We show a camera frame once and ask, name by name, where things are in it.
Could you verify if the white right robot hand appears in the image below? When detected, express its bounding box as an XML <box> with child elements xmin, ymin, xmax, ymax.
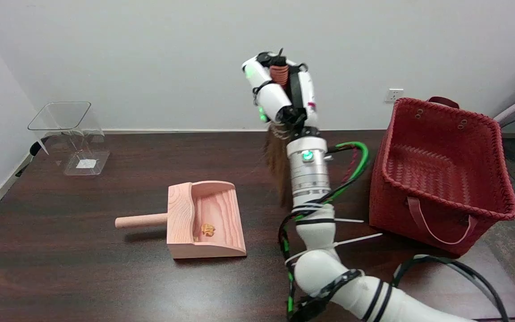
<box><xmin>241</xmin><ymin>48</ymin><xmax>321</xmax><ymax>137</ymax></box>

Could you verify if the small brown bristle broom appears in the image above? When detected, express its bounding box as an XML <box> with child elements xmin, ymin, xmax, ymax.
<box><xmin>262</xmin><ymin>48</ymin><xmax>295</xmax><ymax>210</ymax></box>

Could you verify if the red-brown woven storage basket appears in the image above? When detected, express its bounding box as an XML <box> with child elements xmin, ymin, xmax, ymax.
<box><xmin>368</xmin><ymin>96</ymin><xmax>515</xmax><ymax>257</ymax></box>

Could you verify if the wooden dustpan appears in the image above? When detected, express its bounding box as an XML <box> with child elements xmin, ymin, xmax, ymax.
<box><xmin>115</xmin><ymin>181</ymin><xmax>247</xmax><ymax>259</ymax></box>

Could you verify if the clear plastic container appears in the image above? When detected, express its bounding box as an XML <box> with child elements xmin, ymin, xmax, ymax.
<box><xmin>28</xmin><ymin>102</ymin><xmax>110</xmax><ymax>176</ymax></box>

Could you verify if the green robot cable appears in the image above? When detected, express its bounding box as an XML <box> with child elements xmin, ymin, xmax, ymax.
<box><xmin>282</xmin><ymin>141</ymin><xmax>370</xmax><ymax>314</ymax></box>

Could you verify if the black clamp with cable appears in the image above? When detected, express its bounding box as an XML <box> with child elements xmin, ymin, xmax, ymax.
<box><xmin>15</xmin><ymin>136</ymin><xmax>51</xmax><ymax>178</ymax></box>

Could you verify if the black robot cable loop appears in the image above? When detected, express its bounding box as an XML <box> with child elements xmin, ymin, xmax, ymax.
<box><xmin>391</xmin><ymin>254</ymin><xmax>509</xmax><ymax>322</ymax></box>

